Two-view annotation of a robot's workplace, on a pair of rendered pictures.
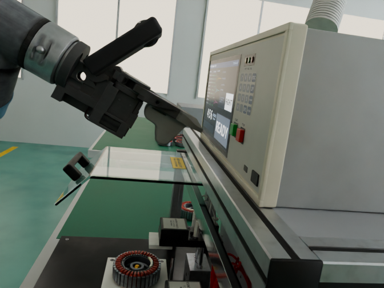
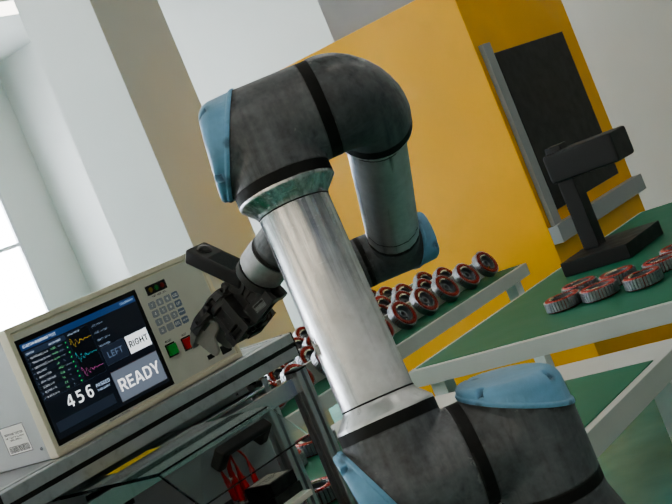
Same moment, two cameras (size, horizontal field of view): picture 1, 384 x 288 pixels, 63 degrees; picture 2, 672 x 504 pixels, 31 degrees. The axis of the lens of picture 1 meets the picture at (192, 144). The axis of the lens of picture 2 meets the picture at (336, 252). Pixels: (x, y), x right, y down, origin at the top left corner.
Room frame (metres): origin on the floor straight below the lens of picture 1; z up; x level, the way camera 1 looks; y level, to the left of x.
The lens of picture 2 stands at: (1.59, 1.61, 1.33)
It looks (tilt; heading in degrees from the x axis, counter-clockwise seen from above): 3 degrees down; 228
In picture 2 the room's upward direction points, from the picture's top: 23 degrees counter-clockwise
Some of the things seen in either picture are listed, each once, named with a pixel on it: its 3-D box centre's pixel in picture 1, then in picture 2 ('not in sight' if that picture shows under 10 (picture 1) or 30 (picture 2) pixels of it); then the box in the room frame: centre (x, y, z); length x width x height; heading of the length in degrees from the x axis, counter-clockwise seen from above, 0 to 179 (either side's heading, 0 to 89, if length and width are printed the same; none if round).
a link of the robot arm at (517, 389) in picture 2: not in sight; (519, 427); (0.63, 0.72, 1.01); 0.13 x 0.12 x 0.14; 142
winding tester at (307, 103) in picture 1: (327, 114); (63, 369); (0.59, -0.24, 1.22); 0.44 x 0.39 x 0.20; 9
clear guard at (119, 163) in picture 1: (148, 175); (174, 468); (0.67, 0.09, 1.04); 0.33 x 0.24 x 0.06; 99
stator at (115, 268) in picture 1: (136, 268); not in sight; (0.67, 0.10, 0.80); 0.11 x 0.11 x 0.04
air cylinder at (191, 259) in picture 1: (196, 271); not in sight; (0.70, -0.05, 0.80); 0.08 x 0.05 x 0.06; 9
